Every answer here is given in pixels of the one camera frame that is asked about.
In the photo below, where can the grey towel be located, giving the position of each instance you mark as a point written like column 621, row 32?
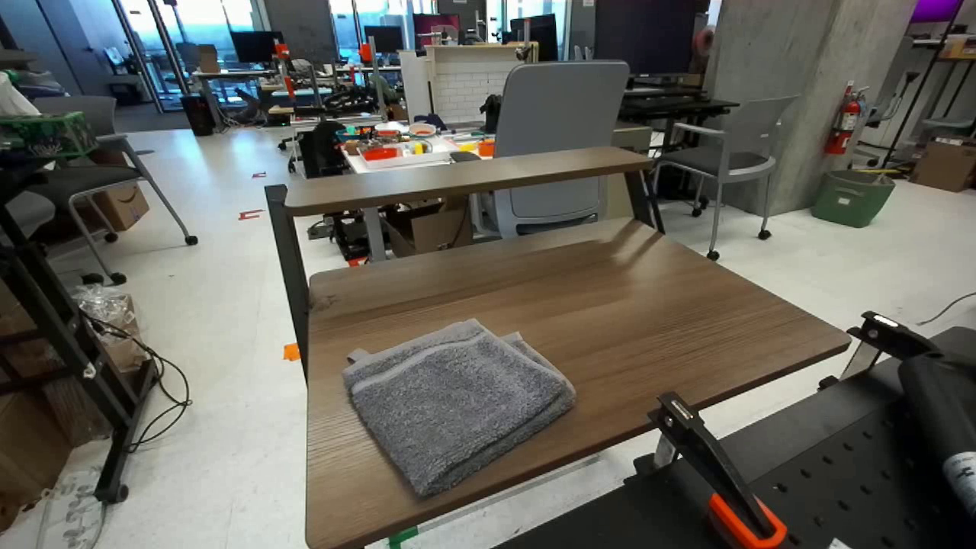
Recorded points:
column 460, row 407

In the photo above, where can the open cardboard box under shelf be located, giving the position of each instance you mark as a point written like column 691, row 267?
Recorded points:
column 432, row 230

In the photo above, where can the wooden raised desk shelf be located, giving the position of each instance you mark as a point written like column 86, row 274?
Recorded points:
column 460, row 180

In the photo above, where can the white table with colourful items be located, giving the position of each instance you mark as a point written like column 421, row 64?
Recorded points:
column 408, row 154

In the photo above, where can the grey office chair backrest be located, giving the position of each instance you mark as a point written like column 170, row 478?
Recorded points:
column 559, row 109

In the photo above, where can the white board panel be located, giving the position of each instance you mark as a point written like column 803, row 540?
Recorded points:
column 469, row 85

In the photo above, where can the black backpack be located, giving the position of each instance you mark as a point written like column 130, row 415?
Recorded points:
column 322, row 151

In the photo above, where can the orange floor tape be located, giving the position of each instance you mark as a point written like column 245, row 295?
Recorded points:
column 291, row 351

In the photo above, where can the black computer monitor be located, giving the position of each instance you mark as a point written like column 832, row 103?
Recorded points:
column 254, row 46
column 538, row 34
column 385, row 37
column 435, row 32

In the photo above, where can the green tape strip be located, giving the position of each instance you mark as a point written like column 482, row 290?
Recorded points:
column 403, row 537

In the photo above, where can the grey armchair on casters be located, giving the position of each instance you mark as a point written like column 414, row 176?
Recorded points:
column 742, row 138

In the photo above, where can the green plastic bin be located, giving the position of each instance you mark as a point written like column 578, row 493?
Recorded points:
column 853, row 198

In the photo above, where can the cardboard box under side table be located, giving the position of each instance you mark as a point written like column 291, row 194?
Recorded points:
column 122, row 206

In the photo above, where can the clear plastic bag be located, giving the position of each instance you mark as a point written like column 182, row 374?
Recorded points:
column 109, row 308

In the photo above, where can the red fire extinguisher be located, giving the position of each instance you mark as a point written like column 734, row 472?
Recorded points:
column 842, row 123

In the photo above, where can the black clamp with silver bar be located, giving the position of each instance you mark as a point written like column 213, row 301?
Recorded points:
column 888, row 336

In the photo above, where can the grey side table on casters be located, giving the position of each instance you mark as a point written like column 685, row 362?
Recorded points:
column 94, row 178

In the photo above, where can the black stand pole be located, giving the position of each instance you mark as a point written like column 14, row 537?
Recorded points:
column 915, row 93

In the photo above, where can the brown cardboard box by stand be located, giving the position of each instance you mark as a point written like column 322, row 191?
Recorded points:
column 947, row 166

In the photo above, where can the green patterned item on rack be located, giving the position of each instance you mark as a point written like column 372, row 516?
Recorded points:
column 41, row 133

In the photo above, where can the black cylinder with white label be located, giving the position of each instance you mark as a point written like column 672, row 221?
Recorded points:
column 947, row 415

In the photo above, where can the large cardboard box by rack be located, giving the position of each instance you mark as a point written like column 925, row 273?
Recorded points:
column 26, row 458

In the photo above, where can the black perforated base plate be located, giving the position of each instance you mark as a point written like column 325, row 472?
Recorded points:
column 842, row 475

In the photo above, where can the black metal rack frame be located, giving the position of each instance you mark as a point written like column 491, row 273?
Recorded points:
column 63, row 324

